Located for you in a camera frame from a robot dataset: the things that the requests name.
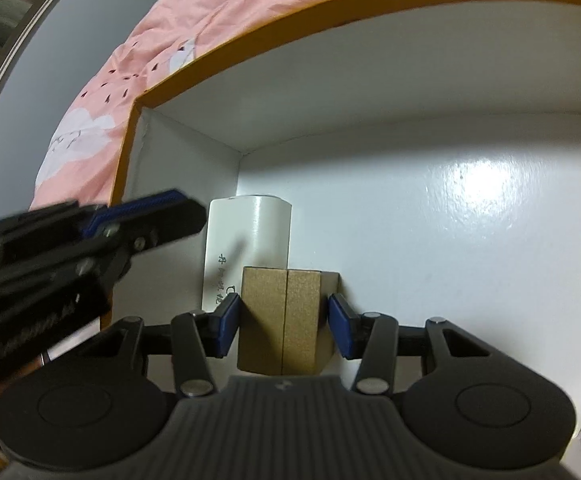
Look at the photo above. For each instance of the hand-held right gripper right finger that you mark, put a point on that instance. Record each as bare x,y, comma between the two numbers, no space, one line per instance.
341,327

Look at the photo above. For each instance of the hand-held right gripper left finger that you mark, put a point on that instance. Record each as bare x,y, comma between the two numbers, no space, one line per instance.
228,326

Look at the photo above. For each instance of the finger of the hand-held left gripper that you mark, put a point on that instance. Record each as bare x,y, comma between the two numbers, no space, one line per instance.
135,204
170,225

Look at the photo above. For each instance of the gold rectangular box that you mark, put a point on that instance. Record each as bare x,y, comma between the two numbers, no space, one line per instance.
280,320

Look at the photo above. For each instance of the white cylindrical tube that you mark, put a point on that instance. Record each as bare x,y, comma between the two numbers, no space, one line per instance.
258,232

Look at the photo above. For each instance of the yellow cardboard box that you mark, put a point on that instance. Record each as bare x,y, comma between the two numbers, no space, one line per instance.
420,210

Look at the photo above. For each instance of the pink printed blanket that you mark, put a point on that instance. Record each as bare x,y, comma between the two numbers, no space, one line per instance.
170,35

